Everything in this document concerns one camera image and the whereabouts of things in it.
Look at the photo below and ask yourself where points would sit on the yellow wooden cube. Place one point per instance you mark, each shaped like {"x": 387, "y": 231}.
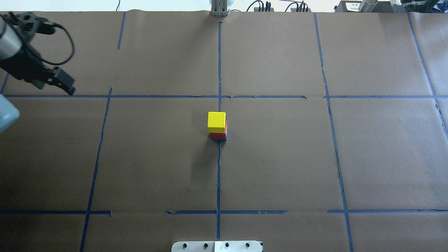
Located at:
{"x": 216, "y": 122}

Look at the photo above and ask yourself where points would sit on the aluminium frame post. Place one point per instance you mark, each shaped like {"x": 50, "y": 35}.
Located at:
{"x": 219, "y": 7}

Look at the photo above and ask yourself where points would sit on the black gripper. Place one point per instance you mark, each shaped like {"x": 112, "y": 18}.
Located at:
{"x": 21, "y": 68}

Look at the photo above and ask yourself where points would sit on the black power strip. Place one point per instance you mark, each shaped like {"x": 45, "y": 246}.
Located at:
{"x": 260, "y": 6}

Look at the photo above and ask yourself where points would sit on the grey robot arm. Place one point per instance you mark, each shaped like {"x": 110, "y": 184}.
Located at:
{"x": 10, "y": 40}

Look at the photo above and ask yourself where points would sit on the white camera post with base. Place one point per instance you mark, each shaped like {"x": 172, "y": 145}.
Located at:
{"x": 218, "y": 246}

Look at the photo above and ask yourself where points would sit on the red wooden cube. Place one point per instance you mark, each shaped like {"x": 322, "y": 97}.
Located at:
{"x": 220, "y": 135}

